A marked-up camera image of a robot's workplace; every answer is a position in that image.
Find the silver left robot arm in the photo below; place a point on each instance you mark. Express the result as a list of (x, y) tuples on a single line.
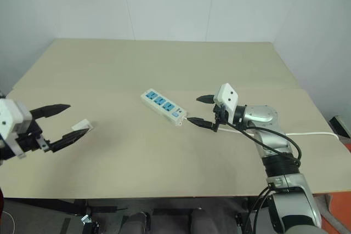
[(3, 157)]

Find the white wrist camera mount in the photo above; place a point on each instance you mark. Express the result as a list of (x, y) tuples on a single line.
[(8, 120), (227, 98)]

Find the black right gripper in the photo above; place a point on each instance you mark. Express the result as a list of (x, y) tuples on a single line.
[(220, 114)]

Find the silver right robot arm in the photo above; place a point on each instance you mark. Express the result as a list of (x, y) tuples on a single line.
[(264, 114)]

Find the small metal bracket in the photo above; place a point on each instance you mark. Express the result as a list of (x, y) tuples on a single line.
[(86, 218)]

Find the black box-shaped object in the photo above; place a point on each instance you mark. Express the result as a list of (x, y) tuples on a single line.
[(341, 127)]

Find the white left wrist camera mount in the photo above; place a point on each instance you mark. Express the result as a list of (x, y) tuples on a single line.
[(8, 120)]

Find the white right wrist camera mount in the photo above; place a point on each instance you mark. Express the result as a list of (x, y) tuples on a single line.
[(227, 98)]

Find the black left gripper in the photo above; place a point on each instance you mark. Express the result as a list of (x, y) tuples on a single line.
[(32, 141)]

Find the white power strip blue sockets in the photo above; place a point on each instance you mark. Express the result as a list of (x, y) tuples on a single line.
[(162, 105)]

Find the dark red object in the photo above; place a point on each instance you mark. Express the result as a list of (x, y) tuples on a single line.
[(1, 202)]

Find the white plug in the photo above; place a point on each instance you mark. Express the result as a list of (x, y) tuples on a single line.
[(82, 125)]

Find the dark grey rounded shape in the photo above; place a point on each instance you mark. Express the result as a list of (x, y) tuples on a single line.
[(139, 223)]

